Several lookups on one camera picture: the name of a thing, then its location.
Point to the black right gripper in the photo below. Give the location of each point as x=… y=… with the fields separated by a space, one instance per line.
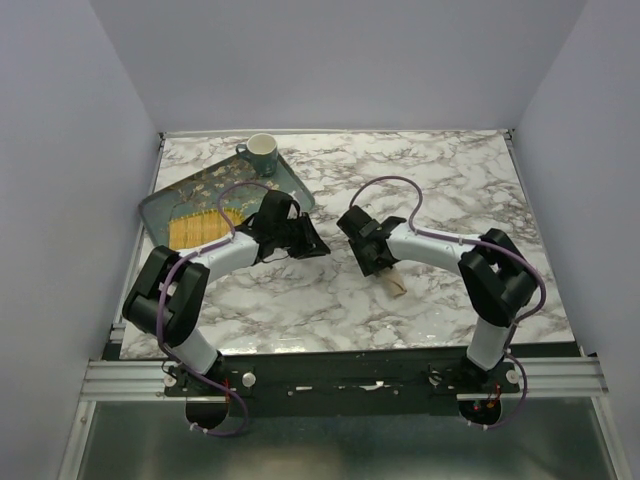
x=367 y=265

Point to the beige cloth napkin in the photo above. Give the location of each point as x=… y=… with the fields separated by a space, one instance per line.
x=392 y=282

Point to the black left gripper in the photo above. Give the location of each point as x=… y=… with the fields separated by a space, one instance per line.
x=311 y=244

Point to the yellow bamboo mat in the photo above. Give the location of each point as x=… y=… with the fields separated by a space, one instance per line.
x=197 y=229

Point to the green floral tray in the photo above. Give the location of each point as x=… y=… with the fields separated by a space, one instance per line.
x=200 y=191

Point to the silver aluminium frame rail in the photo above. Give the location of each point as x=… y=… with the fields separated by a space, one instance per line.
x=461 y=181

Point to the green ceramic mug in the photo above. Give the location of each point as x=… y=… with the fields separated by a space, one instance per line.
x=261 y=152

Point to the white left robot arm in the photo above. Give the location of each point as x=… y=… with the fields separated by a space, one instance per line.
x=166 y=297

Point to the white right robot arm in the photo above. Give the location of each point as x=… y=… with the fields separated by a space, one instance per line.
x=498 y=280

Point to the black metal base rail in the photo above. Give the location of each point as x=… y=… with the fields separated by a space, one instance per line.
x=435 y=381

